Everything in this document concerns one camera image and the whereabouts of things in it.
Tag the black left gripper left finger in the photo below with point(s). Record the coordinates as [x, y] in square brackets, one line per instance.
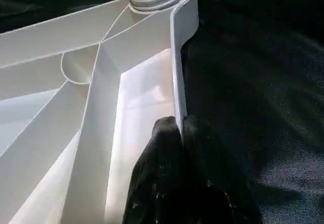
[157, 178]

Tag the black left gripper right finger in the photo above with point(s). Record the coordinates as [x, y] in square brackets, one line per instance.
[217, 183]

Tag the white plastic table top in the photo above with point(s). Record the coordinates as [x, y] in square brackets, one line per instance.
[76, 102]

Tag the black mat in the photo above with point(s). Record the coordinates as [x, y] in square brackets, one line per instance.
[263, 92]

